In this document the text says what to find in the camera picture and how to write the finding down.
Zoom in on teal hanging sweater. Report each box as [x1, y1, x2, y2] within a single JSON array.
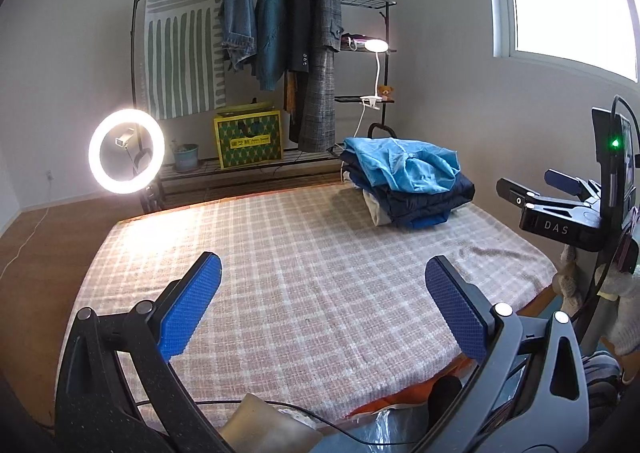
[[255, 0, 286, 91]]

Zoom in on yellow green patterned box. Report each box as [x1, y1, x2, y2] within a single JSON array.
[[213, 101, 283, 169]]

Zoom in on clear plastic bag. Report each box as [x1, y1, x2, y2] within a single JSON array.
[[345, 404, 428, 452]]

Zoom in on beige folded garment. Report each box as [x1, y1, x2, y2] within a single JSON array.
[[361, 190, 392, 227]]

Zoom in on green striped hanging cloth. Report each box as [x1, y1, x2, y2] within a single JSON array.
[[144, 0, 226, 121]]

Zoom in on light blue striped garment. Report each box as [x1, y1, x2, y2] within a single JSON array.
[[344, 137, 461, 194]]

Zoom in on black hanging jacket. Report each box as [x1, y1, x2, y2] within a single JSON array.
[[283, 0, 310, 143]]

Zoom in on plaid bed cover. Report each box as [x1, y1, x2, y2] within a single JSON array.
[[75, 184, 555, 425]]

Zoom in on blue plant pot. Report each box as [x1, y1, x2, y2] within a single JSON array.
[[170, 140, 200, 173]]

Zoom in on small teddy bear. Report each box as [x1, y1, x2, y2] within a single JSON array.
[[378, 85, 395, 102]]

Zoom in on ring light on stand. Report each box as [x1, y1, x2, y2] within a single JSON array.
[[88, 108, 166, 214]]

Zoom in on white power cable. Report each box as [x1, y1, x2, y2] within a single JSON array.
[[0, 169, 56, 282]]

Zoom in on black clothes rack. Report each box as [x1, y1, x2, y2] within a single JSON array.
[[129, 0, 399, 214]]

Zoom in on navy puffer jacket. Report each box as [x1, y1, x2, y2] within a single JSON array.
[[340, 151, 475, 227]]

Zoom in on denim hanging jacket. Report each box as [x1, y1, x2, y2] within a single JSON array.
[[221, 0, 257, 71]]

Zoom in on white clip lamp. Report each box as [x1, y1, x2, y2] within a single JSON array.
[[332, 37, 391, 154]]

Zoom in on royal blue folded garment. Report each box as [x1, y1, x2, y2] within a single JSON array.
[[395, 210, 450, 230]]

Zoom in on grey plaid hanging coat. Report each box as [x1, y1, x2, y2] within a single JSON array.
[[298, 0, 344, 153]]

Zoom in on white gloved right hand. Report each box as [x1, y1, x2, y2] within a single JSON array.
[[552, 245, 639, 357]]

